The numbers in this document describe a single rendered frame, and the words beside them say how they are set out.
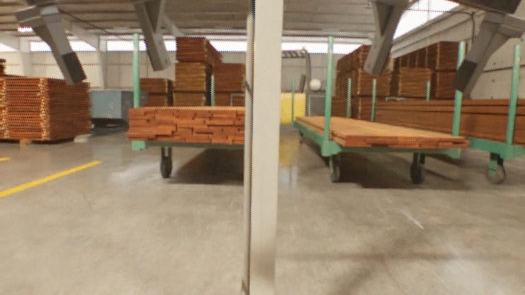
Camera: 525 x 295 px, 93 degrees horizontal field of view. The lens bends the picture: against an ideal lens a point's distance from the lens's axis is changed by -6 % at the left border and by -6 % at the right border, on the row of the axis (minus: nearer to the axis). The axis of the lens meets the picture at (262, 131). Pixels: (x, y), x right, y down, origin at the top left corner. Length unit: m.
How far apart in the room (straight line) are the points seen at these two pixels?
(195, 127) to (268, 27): 1.47
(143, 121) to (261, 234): 1.62
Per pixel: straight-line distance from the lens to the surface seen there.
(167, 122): 2.07
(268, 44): 0.61
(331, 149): 2.25
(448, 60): 11.58
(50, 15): 0.44
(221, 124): 1.95
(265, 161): 0.61
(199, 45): 9.99
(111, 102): 7.18
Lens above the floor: 0.70
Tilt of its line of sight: 5 degrees down
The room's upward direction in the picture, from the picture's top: 1 degrees clockwise
